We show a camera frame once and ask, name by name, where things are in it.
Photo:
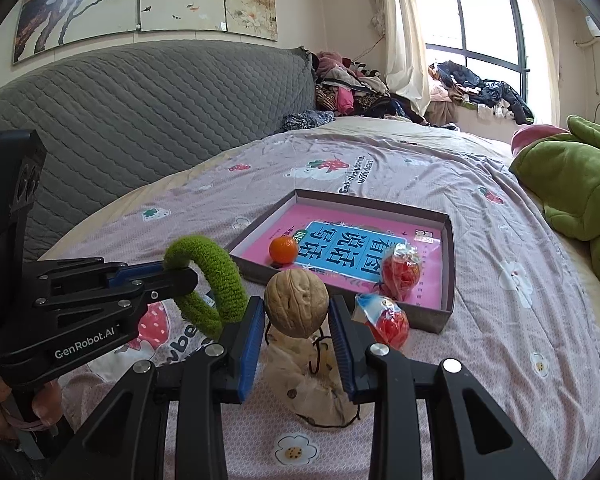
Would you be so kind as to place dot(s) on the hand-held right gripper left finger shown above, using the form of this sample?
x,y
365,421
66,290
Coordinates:
x,y
247,347

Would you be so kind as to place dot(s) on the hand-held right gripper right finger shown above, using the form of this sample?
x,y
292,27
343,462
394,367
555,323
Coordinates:
x,y
342,352

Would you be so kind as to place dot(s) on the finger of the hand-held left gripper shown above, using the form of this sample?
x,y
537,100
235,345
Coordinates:
x,y
170,282
130,272

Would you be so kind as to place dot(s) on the beige dotted scrunchie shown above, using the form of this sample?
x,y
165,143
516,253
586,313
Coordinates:
x,y
300,380

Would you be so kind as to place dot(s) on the red egg toy packet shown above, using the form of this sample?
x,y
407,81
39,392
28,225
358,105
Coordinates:
x,y
390,325
402,272

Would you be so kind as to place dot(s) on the brown walnut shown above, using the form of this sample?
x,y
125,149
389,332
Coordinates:
x,y
295,302

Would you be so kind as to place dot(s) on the grey shallow box tray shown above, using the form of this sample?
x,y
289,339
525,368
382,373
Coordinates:
x,y
425,317

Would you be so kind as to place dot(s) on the orange mandarin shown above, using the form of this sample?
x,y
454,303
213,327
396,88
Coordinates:
x,y
283,251

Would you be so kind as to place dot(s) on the pink and blue book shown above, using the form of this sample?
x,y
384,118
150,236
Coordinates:
x,y
350,245

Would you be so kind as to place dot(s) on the pink strawberry print bedsheet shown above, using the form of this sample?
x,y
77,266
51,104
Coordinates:
x,y
480,360

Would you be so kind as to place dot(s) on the grey quilted headboard cover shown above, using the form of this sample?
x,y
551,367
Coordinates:
x,y
130,125

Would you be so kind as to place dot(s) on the dark floral cloth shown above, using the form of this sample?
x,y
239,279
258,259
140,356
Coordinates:
x,y
305,120

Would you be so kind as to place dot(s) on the cream bed sheet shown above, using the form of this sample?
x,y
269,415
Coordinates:
x,y
380,127

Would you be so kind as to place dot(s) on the pile of mixed clothes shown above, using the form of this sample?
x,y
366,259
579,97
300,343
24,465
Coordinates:
x,y
350,85

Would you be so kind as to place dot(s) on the green fleece blanket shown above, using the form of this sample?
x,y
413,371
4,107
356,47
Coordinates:
x,y
570,180

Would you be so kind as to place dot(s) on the pink pillow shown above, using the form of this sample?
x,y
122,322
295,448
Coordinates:
x,y
535,135

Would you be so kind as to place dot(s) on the pile of dark clothes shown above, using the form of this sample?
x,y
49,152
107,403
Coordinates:
x,y
480,87

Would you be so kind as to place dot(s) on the cream curtain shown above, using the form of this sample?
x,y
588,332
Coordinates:
x,y
400,25
540,50

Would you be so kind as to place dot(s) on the dark framed window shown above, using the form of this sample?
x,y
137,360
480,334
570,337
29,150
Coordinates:
x,y
480,25

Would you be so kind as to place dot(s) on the white air conditioner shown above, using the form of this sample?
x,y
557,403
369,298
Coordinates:
x,y
594,27

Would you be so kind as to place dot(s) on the floral wall painting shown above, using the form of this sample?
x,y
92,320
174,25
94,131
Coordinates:
x,y
105,0

